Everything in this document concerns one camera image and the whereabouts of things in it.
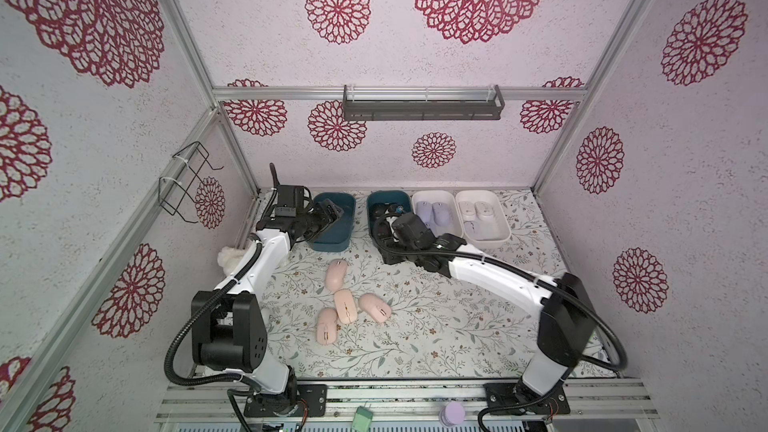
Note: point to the purple round cap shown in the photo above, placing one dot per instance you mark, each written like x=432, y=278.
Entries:
x=452, y=414

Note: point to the teal storage box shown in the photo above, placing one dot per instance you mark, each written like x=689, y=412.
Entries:
x=381, y=203
x=337, y=238

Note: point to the right white storage box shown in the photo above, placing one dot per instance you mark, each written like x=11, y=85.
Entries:
x=496, y=232

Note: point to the pink mouse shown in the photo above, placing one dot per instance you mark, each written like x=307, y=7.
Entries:
x=346, y=306
x=375, y=307
x=335, y=275
x=326, y=330

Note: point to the white plush dog toy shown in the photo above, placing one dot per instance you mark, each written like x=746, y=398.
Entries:
x=228, y=259

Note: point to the pink mouse right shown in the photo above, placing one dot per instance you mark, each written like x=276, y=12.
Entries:
x=375, y=307

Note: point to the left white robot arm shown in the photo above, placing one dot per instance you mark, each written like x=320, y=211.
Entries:
x=229, y=335

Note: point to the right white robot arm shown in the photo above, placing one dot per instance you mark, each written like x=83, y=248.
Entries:
x=566, y=320

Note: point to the floral table mat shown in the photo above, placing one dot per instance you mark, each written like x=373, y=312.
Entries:
x=439, y=327

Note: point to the green connector block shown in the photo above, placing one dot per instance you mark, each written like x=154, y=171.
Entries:
x=362, y=420

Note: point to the pink mouse middle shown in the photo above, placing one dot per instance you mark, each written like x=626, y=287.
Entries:
x=346, y=306

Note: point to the black wire wall rack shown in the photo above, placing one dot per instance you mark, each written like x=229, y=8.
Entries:
x=192, y=194

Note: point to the white storage box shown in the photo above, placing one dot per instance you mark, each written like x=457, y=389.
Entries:
x=496, y=232
x=441, y=196

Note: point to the left white storage box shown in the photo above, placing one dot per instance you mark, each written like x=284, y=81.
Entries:
x=441, y=196

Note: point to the white mouse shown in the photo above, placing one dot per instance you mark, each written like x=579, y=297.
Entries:
x=485, y=210
x=468, y=211
x=473, y=230

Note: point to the pink mouse bottom left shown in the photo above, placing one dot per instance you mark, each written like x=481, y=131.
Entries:
x=326, y=330

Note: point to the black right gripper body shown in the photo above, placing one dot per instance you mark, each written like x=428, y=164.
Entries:
x=387, y=231

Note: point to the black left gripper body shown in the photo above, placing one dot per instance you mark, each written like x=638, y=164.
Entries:
x=312, y=224

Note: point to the black mouse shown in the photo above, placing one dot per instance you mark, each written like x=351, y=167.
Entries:
x=380, y=210

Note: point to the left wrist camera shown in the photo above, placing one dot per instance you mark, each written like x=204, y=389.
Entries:
x=292, y=201

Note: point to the large purple mouse bottom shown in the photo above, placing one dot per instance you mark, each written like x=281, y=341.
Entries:
x=442, y=215

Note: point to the pink mouse top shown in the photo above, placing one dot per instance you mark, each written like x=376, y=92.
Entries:
x=335, y=275

